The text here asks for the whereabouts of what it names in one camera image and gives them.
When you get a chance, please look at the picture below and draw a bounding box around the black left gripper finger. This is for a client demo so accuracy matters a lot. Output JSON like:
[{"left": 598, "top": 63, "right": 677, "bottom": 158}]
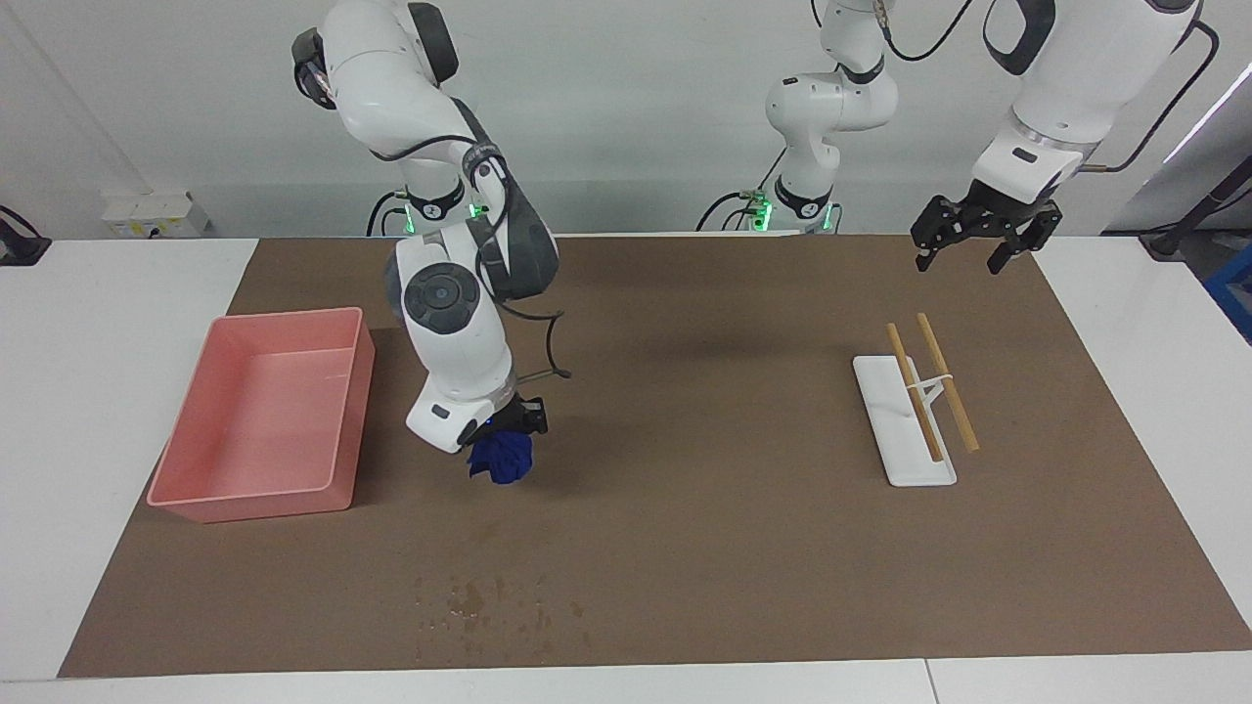
[
  {"left": 986, "top": 203, "right": 1063, "bottom": 276},
  {"left": 911, "top": 196, "right": 969, "bottom": 273}
]

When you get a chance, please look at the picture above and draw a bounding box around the blue cloth towel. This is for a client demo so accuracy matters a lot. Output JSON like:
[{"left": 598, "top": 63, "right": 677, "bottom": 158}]
[{"left": 468, "top": 430, "right": 535, "bottom": 487}]

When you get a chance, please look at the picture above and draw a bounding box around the white towel rack base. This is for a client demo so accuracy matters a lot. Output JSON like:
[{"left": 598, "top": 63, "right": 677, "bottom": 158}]
[{"left": 852, "top": 354, "right": 958, "bottom": 488}]

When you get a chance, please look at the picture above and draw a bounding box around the black angled stand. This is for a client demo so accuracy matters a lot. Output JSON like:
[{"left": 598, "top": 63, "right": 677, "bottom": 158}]
[{"left": 1140, "top": 156, "right": 1252, "bottom": 261}]

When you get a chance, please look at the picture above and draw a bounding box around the long light wooden rod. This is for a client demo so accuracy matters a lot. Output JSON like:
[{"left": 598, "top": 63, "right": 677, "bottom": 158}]
[{"left": 917, "top": 313, "right": 980, "bottom": 454}]

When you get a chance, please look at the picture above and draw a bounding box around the blue box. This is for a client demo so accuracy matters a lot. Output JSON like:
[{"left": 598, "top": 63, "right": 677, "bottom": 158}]
[{"left": 1203, "top": 242, "right": 1252, "bottom": 343}]

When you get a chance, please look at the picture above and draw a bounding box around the brown paper table mat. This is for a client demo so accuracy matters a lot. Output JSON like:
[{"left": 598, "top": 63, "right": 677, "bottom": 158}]
[{"left": 57, "top": 233, "right": 1252, "bottom": 679}]

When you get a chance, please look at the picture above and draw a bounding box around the pink plastic bin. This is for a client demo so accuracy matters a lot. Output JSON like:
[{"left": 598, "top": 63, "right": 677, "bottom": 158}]
[{"left": 147, "top": 306, "right": 377, "bottom": 524}]

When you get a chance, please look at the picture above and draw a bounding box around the white power strip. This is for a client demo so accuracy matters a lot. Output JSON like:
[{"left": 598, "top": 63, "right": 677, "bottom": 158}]
[{"left": 103, "top": 191, "right": 211, "bottom": 239}]

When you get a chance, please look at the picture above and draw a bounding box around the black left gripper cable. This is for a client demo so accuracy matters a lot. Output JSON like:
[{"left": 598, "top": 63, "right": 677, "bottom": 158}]
[{"left": 875, "top": 0, "right": 1221, "bottom": 175}]

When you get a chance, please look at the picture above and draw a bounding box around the black left base cable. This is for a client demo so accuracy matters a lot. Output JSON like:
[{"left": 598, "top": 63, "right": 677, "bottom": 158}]
[{"left": 696, "top": 191, "right": 774, "bottom": 234}]

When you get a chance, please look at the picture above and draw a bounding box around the black base cable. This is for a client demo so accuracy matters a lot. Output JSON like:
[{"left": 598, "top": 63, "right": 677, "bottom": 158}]
[
  {"left": 367, "top": 191, "right": 412, "bottom": 238},
  {"left": 696, "top": 191, "right": 774, "bottom": 234}
]

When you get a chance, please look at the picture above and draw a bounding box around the black right base cable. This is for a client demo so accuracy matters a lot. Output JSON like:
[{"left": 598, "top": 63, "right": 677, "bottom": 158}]
[{"left": 367, "top": 191, "right": 412, "bottom": 238}]

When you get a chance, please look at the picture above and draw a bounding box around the black clamp mount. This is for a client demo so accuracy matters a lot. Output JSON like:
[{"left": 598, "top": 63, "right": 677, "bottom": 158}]
[{"left": 0, "top": 203, "right": 52, "bottom": 267}]

